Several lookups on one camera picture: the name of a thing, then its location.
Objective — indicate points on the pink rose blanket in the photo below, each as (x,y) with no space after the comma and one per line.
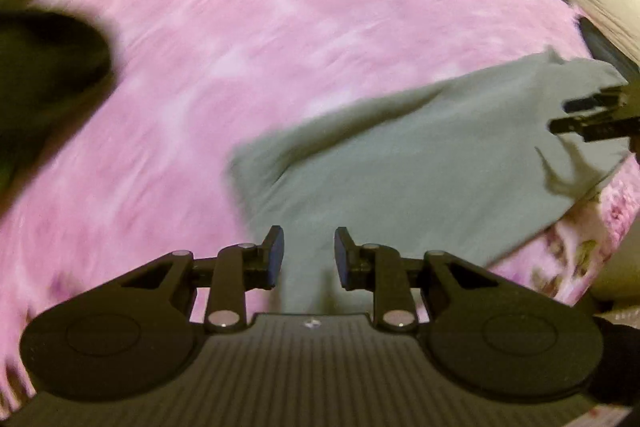
(225,57)

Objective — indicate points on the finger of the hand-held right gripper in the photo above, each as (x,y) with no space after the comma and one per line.
(600,127)
(595,103)

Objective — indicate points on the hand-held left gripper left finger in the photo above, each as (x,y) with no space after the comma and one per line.
(274,257)

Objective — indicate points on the dark olive garment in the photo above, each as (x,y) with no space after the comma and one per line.
(50,72)

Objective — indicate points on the grey sweatshirt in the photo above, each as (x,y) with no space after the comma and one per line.
(400,167)

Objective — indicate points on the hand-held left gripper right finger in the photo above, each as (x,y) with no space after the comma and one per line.
(342,257)

